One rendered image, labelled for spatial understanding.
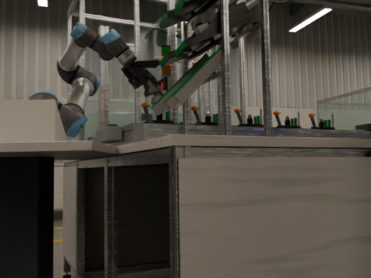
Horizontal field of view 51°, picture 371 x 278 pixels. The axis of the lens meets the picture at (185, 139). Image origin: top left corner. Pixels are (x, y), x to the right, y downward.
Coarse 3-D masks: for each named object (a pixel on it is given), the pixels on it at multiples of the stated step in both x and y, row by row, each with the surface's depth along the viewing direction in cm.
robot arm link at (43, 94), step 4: (36, 92) 173; (40, 92) 172; (44, 92) 172; (48, 92) 174; (32, 96) 171; (36, 96) 170; (40, 96) 170; (44, 96) 171; (48, 96) 172; (52, 96) 175; (56, 100) 175; (60, 104) 174; (60, 108) 172
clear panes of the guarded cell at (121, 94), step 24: (72, 24) 283; (96, 24) 305; (120, 24) 314; (96, 72) 302; (120, 72) 311; (96, 96) 301; (120, 96) 309; (216, 96) 335; (96, 120) 299; (120, 120) 308
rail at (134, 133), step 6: (126, 126) 163; (132, 126) 156; (138, 126) 156; (126, 132) 163; (132, 132) 156; (138, 132) 156; (126, 138) 163; (132, 138) 155; (138, 138) 156; (108, 144) 191; (114, 144) 180; (120, 144) 174; (126, 144) 163
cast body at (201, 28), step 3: (198, 24) 141; (201, 24) 141; (204, 24) 140; (207, 24) 141; (195, 27) 142; (198, 27) 140; (201, 27) 140; (204, 27) 140; (207, 27) 141; (195, 30) 142; (198, 30) 140; (201, 30) 140; (204, 30) 140; (195, 33) 143; (198, 33) 141; (201, 33) 140
